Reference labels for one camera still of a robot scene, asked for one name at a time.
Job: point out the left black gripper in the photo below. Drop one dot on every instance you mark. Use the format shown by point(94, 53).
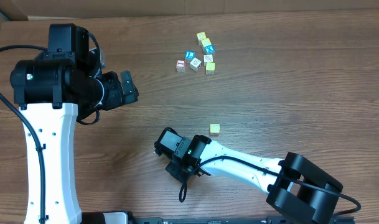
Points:
point(111, 80)

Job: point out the blue X block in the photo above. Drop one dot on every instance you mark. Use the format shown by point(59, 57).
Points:
point(209, 49)

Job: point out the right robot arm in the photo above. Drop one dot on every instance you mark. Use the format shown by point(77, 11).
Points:
point(295, 187)

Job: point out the yellow block far top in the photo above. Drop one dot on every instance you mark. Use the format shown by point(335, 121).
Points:
point(200, 36)

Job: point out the white block red side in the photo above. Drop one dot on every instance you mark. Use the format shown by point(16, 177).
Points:
point(195, 64)

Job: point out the blue L block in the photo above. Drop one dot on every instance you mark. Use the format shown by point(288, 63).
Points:
point(189, 55)

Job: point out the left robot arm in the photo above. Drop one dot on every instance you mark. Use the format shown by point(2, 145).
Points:
point(58, 89)

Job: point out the yellow block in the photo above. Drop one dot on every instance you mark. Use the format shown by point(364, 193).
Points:
point(210, 68)
point(205, 43)
point(200, 36)

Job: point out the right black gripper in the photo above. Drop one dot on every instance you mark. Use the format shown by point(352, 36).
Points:
point(175, 167)

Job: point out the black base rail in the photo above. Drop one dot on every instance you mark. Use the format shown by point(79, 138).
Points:
point(129, 218)

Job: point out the red I block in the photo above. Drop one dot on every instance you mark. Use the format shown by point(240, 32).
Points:
point(180, 65)

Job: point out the yellow block lower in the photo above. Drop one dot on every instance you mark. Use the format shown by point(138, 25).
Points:
point(210, 68)

